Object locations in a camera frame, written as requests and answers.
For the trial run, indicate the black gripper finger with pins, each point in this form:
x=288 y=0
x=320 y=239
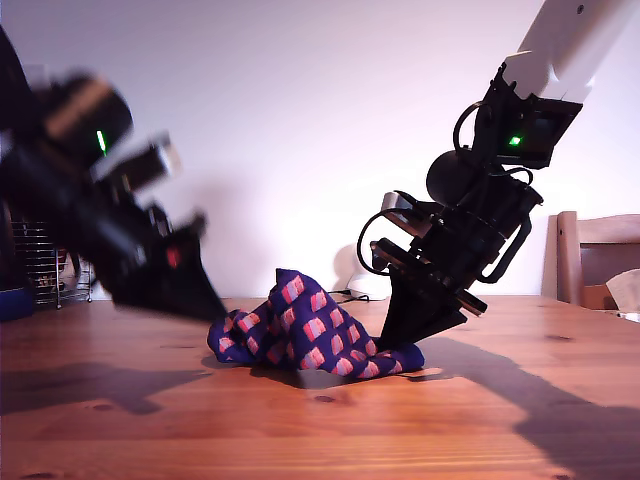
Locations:
x=195 y=260
x=165 y=295

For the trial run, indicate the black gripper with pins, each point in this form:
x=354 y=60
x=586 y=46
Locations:
x=450 y=260

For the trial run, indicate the navy sock with pink pattern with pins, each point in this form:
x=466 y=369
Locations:
x=310 y=345

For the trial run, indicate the navy box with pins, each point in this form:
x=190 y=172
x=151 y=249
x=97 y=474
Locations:
x=15 y=306

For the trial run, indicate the wooden chair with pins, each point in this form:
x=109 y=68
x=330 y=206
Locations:
x=567 y=260

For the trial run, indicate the brown cardboard box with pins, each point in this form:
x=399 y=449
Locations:
x=595 y=297

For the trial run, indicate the beige paper bag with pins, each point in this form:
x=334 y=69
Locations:
x=627 y=290

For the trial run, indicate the white security camera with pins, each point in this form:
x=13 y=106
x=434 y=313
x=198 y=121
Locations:
x=367 y=289

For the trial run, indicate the grey camera box on bracket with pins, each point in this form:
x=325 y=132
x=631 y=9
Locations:
x=397 y=207
x=145 y=162

